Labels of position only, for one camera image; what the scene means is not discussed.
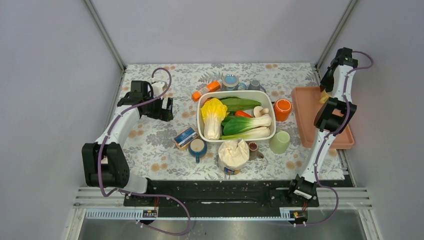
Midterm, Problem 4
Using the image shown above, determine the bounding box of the yellow mug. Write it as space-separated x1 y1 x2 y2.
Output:
319 90 332 104

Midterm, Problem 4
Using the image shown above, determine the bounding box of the paper covered can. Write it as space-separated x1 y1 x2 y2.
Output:
218 139 250 175

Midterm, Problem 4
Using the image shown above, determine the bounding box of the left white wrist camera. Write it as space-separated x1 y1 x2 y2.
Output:
151 80 168 98

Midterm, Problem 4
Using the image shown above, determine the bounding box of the small brown mug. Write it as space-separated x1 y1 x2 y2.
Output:
248 141 264 161

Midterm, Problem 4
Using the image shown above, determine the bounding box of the bok choy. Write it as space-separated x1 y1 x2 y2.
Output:
222 114 272 136
219 126 270 140

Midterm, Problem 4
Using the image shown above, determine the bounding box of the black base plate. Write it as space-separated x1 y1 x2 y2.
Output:
123 180 320 218

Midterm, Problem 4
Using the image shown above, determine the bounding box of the light blue floral mug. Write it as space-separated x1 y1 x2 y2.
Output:
221 74 247 91

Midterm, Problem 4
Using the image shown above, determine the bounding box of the napa cabbage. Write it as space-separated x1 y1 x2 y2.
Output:
200 98 228 140

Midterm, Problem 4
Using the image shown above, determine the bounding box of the upper bok choy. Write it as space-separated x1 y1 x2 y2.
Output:
222 114 272 136

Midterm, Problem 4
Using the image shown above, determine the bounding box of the blue orange box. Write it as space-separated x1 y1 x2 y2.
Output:
173 127 199 150

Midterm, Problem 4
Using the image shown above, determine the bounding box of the king oyster mushroom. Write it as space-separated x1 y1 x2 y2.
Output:
253 106 269 118

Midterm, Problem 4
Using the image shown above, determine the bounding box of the floral tablecloth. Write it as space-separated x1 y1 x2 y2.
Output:
117 63 317 181

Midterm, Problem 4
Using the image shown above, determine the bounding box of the lower bok choy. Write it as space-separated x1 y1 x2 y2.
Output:
219 126 270 140

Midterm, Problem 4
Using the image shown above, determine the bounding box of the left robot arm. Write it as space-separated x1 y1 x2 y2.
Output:
81 80 173 206

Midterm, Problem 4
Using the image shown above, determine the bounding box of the grey mug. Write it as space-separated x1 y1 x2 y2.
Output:
247 79 266 93

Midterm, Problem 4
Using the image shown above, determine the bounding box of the light green cup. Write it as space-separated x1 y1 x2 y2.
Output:
269 131 291 154

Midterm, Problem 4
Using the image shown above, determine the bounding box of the orange mug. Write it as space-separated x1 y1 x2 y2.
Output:
273 98 292 122

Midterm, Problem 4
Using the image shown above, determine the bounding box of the red pepper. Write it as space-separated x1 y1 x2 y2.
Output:
234 110 252 118

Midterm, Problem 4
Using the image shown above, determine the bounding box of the dark blue mug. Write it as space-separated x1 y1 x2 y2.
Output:
188 139 208 164

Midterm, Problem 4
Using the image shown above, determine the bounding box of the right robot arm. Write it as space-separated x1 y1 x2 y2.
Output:
286 47 358 206

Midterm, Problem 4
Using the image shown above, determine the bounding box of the white rectangular basin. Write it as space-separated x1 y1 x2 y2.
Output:
197 90 277 143

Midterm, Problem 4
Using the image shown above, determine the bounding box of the green leaf vegetable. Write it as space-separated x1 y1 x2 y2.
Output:
219 97 261 112

